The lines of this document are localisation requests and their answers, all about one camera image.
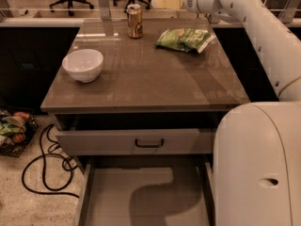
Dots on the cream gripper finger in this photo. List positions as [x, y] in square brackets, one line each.
[166, 4]

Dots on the orange soda can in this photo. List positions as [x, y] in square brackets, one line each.
[134, 19]

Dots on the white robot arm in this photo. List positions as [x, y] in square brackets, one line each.
[257, 146]

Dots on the grey drawer cabinet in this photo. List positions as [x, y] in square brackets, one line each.
[138, 77]

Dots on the grey top drawer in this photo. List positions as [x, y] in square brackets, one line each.
[141, 133]

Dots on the grey drawer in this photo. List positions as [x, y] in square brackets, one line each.
[152, 196]
[141, 133]

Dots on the grey middle drawer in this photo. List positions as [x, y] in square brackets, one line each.
[152, 196]

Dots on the white ceramic bowl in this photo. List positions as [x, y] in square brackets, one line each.
[83, 65]

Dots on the metal post left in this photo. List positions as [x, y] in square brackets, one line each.
[104, 9]

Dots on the black drawer handle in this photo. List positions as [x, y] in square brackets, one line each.
[143, 145]

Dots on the black wire basket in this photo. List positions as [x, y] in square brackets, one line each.
[17, 127]

